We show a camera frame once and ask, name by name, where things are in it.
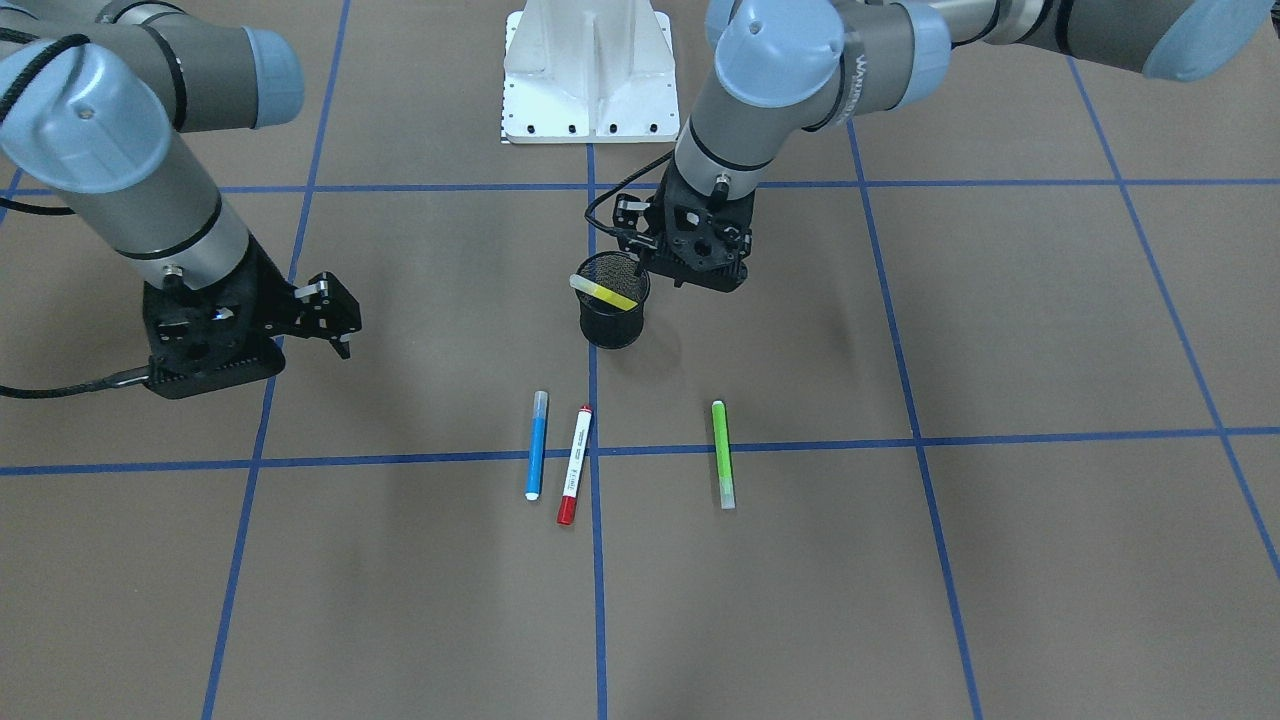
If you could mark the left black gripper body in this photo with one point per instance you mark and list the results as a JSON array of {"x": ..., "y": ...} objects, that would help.
[{"x": 634, "y": 232}]

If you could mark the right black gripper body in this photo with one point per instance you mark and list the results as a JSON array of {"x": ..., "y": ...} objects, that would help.
[{"x": 266, "y": 289}]

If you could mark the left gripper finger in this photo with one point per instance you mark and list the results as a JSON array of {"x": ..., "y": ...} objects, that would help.
[{"x": 637, "y": 223}]

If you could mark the yellow highlighter pen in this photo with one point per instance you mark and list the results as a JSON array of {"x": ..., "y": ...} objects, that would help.
[{"x": 603, "y": 294}]

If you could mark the blue marker pen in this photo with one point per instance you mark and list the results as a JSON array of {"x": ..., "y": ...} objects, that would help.
[{"x": 538, "y": 437}]

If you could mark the green highlighter pen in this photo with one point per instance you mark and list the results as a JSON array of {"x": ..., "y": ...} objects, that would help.
[{"x": 722, "y": 445}]

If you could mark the red capped white marker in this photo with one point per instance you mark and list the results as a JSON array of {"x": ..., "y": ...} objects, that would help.
[{"x": 566, "y": 512}]

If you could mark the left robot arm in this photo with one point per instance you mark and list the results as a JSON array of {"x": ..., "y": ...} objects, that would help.
[{"x": 780, "y": 67}]

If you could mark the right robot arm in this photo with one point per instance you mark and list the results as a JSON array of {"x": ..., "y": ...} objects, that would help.
[{"x": 97, "y": 98}]

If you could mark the black mesh pen cup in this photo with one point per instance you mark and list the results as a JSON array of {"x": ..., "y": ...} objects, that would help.
[{"x": 612, "y": 288}]

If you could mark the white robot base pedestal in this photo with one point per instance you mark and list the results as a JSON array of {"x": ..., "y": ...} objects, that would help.
[{"x": 589, "y": 72}]

